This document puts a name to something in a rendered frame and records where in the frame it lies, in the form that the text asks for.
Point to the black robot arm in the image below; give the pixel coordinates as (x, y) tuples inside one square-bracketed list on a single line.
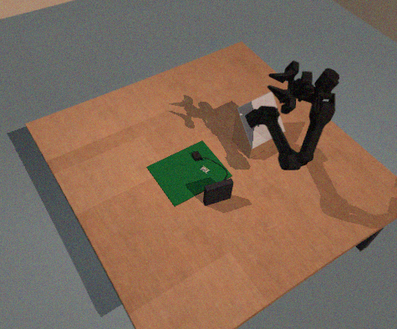
[(320, 114)]

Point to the black cable with plug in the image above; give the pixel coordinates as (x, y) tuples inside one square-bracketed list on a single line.
[(196, 156)]

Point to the black cooling fan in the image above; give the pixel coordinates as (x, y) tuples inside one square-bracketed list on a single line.
[(217, 192)]

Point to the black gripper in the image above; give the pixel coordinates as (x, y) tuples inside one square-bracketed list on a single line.
[(288, 96)]

